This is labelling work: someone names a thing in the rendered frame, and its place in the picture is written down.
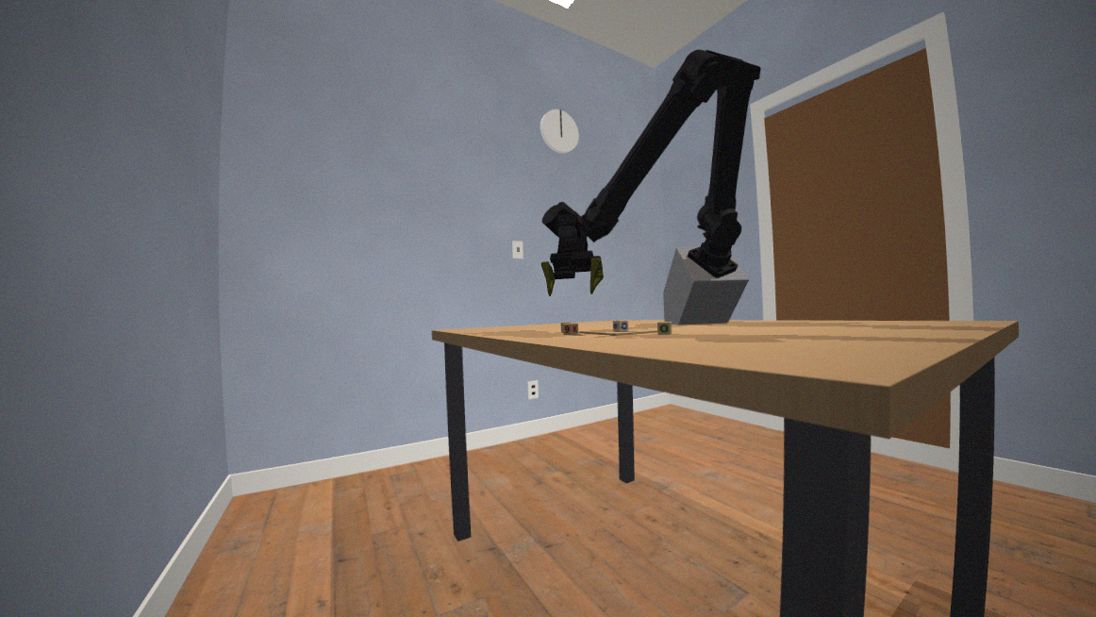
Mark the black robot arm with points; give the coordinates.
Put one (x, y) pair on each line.
(683, 98)

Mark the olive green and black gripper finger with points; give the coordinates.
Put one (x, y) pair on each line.
(550, 280)
(595, 265)

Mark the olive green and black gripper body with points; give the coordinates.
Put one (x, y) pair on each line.
(567, 264)

